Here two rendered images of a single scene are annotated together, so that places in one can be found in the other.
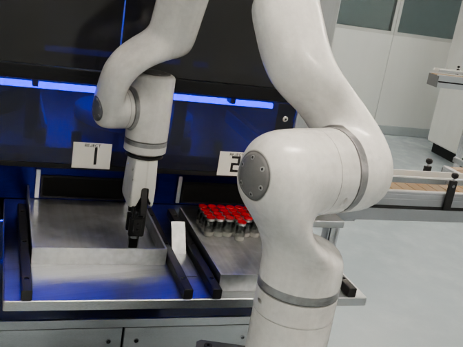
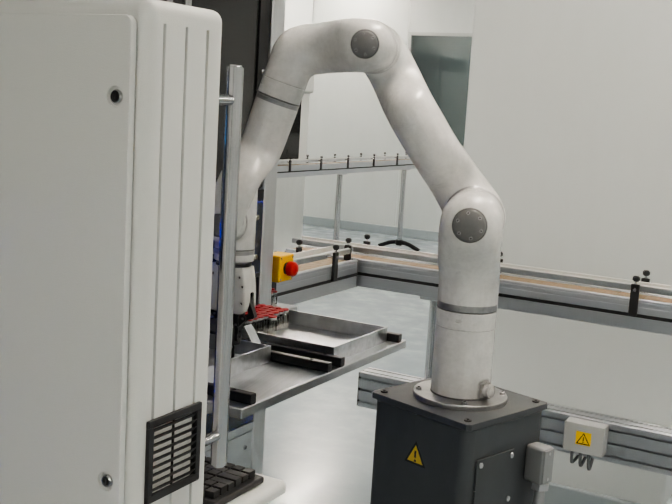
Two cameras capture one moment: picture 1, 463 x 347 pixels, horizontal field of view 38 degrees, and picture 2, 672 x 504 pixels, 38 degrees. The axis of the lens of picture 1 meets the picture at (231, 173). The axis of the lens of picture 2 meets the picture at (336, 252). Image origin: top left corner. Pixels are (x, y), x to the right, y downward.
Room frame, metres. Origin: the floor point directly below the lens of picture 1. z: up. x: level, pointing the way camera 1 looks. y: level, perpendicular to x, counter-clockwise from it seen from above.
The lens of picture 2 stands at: (-0.38, 1.35, 1.43)
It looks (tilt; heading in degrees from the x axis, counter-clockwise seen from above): 9 degrees down; 319
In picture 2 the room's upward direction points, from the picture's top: 3 degrees clockwise
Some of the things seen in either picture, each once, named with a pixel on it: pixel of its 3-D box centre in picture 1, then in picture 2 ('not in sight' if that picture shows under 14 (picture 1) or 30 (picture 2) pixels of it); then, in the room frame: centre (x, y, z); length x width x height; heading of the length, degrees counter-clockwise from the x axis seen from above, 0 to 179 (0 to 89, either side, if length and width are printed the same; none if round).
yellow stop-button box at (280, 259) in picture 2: not in sight; (275, 266); (1.68, -0.23, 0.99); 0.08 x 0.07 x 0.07; 20
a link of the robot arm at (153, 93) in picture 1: (148, 104); (235, 216); (1.29, 0.18, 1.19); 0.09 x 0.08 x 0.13; 128
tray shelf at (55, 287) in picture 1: (173, 248); (242, 354); (1.36, 0.10, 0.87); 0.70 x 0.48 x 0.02; 110
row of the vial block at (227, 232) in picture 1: (242, 226); (266, 323); (1.46, -0.04, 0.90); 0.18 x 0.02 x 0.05; 110
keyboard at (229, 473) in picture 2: not in sight; (142, 461); (1.02, 0.54, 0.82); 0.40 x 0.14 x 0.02; 21
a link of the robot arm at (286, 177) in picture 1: (295, 213); (470, 250); (0.89, -0.10, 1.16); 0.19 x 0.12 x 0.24; 128
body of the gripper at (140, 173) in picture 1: (141, 174); (232, 284); (1.30, 0.18, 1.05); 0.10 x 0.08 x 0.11; 20
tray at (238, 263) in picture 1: (253, 246); (297, 332); (1.38, -0.07, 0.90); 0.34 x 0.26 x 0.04; 20
